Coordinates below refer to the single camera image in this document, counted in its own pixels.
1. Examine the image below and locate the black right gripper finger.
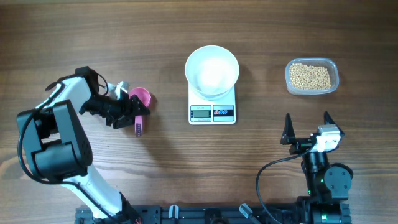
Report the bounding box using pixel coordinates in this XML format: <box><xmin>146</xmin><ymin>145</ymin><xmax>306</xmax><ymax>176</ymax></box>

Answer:
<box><xmin>280</xmin><ymin>113</ymin><xmax>295</xmax><ymax>145</ymax></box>
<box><xmin>323</xmin><ymin>111</ymin><xmax>345</xmax><ymax>136</ymax></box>

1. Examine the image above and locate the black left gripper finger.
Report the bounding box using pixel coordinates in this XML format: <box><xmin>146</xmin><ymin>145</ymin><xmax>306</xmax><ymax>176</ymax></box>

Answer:
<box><xmin>113</xmin><ymin>116</ymin><xmax>136</xmax><ymax>129</ymax></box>
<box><xmin>129</xmin><ymin>95</ymin><xmax>150</xmax><ymax>116</ymax></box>

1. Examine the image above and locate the pink plastic measuring scoop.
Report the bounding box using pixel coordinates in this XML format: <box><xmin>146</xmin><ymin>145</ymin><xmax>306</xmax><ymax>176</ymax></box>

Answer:
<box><xmin>129</xmin><ymin>87</ymin><xmax>152</xmax><ymax>137</ymax></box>

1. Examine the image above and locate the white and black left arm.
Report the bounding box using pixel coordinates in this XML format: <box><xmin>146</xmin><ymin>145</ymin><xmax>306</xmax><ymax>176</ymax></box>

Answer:
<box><xmin>17</xmin><ymin>67</ymin><xmax>150</xmax><ymax>223</ymax></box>

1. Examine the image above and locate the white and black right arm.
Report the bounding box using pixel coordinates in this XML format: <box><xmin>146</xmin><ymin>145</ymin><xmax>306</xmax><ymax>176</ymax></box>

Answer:
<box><xmin>280</xmin><ymin>112</ymin><xmax>353</xmax><ymax>224</ymax></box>

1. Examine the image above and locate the white digital kitchen scale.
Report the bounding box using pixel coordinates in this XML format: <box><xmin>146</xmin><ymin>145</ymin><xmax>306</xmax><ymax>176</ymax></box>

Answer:
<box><xmin>188</xmin><ymin>85</ymin><xmax>237</xmax><ymax>125</ymax></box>

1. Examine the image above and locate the white round bowl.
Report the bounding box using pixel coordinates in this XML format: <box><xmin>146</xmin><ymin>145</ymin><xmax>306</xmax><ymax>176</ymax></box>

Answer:
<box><xmin>184</xmin><ymin>45</ymin><xmax>240</xmax><ymax>99</ymax></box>

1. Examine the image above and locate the clear plastic container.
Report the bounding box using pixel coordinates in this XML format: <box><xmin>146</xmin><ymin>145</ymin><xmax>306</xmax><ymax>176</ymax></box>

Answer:
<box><xmin>285</xmin><ymin>58</ymin><xmax>340</xmax><ymax>95</ymax></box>

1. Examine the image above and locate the pile of soybeans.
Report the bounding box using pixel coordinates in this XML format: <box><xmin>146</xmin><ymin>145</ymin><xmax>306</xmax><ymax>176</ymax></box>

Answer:
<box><xmin>289</xmin><ymin>63</ymin><xmax>331</xmax><ymax>90</ymax></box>

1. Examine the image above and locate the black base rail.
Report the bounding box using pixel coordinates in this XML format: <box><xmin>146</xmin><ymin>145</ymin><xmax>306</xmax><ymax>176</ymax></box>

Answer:
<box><xmin>74</xmin><ymin>203</ymin><xmax>352</xmax><ymax>224</ymax></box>

